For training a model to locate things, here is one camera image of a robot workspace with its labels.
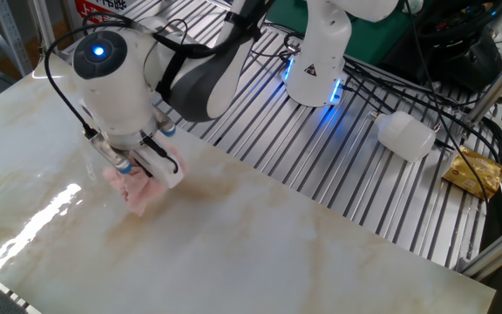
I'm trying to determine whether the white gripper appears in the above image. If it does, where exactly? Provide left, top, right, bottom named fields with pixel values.
left=129, top=138, right=187, bottom=190

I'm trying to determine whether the pink fluffy cleaning cloth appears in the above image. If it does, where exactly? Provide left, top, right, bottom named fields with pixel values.
left=102, top=143, right=189, bottom=218

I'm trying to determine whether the marble pattern tabletop sheet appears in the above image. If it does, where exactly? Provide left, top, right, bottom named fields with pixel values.
left=0, top=52, right=497, bottom=314

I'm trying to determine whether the red white sign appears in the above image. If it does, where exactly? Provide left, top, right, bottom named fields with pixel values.
left=74, top=0, right=128, bottom=25

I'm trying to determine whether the perforated steel upright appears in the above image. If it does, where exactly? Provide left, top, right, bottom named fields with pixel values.
left=0, top=0, right=34, bottom=78

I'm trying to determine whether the white LED bulb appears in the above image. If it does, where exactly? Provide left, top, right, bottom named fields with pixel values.
left=367, top=110, right=438, bottom=163

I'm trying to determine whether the green mat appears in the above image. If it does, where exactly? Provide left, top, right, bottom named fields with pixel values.
left=266, top=0, right=411, bottom=66

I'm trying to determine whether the gold foil packet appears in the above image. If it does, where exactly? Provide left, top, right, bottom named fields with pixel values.
left=441, top=146, right=502, bottom=201

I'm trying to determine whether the black racing wheel controller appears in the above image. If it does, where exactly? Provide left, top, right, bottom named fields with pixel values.
left=379, top=0, right=502, bottom=93

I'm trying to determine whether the black camera cable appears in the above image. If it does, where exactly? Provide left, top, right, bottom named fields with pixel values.
left=43, top=11, right=182, bottom=175

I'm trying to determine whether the aluminium frame post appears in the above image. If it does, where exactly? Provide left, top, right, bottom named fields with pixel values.
left=457, top=226, right=502, bottom=281
left=463, top=38, right=502, bottom=127
left=28, top=0, right=71, bottom=61

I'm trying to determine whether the thick black cable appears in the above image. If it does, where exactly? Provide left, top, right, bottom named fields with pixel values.
left=342, top=55, right=502, bottom=165

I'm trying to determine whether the thin black cable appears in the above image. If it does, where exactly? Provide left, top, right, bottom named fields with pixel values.
left=405, top=0, right=492, bottom=202

